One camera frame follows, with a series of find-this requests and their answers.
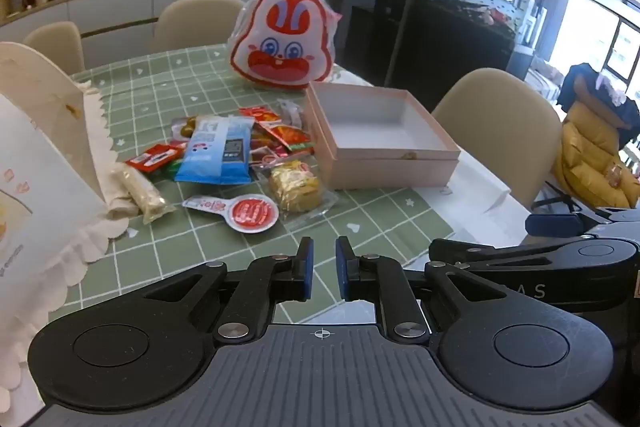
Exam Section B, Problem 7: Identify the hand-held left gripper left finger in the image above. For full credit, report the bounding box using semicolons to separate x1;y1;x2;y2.
135;237;315;344

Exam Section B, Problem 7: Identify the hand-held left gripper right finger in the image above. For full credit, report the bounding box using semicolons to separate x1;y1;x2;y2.
335;235;506;344

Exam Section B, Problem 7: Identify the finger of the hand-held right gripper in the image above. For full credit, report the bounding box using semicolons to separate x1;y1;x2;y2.
428;238;576;275
524;213;593;238

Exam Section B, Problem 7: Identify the red spoon-shaped jelly cup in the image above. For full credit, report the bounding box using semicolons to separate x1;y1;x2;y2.
182;194;279;234

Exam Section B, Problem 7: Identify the yellow cake clear packet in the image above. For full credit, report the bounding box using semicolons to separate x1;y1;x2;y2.
252;157;337;228

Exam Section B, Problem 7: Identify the pink cardboard box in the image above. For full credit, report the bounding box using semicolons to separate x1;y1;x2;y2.
304;81;462;192

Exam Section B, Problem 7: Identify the orange red snack packet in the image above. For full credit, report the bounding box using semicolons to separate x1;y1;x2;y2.
257;123;315;156

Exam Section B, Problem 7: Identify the blue snack packet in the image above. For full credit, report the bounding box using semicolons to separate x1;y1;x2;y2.
174;114;256;186

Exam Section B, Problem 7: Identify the small clear packet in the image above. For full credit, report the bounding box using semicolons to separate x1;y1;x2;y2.
276;99;304;128

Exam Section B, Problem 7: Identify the beige cracker stick packet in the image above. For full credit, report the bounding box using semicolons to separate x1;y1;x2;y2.
109;162;176;225

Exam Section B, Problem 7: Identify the purple packet with brown balls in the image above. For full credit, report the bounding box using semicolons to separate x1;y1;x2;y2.
170;116;201;142

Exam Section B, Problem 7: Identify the red chocolate bar packet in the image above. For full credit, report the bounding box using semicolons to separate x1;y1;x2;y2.
125;143;187;172

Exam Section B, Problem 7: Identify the black chair base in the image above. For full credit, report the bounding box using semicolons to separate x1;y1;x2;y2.
531;187;601;214

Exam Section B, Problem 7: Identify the yellow padded jacket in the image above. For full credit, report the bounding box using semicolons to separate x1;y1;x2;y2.
552;99;640;210

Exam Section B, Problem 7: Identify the dark blue jacket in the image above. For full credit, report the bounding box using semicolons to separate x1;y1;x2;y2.
557;63;640;142

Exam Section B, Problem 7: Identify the white sofa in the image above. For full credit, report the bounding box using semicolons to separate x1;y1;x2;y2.
525;56;566;100

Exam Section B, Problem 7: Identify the black fish tank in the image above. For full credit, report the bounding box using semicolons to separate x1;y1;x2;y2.
400;0;556;108

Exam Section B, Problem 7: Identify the glass window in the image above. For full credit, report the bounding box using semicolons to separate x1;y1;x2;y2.
552;0;640;100

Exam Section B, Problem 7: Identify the green checked tablecloth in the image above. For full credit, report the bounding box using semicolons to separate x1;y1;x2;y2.
47;43;453;328

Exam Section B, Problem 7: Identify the red white rabbit face bag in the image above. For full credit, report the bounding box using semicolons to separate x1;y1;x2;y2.
229;0;342;92

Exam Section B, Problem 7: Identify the black water dispenser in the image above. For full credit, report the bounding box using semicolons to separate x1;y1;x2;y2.
347;0;410;86

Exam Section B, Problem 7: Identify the white cartoon paper bag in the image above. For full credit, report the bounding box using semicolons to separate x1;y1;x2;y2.
0;93;110;427

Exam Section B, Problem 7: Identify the beige chair back left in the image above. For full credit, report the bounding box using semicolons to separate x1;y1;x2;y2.
22;21;86;75

